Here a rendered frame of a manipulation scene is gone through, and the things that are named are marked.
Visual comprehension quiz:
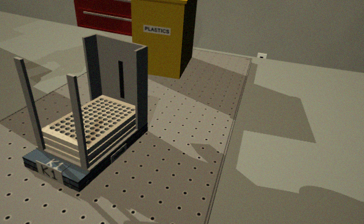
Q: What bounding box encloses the beige well plate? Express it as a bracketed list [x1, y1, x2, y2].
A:
[42, 95, 135, 159]
[44, 123, 135, 167]

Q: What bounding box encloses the yellow plastics bin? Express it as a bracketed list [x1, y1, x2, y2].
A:
[131, 0, 198, 79]

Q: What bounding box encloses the grey perforated base plate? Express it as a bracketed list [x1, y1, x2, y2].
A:
[0, 49, 252, 224]

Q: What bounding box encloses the dark grey plate rack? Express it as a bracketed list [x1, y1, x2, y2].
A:
[13, 33, 148, 192]

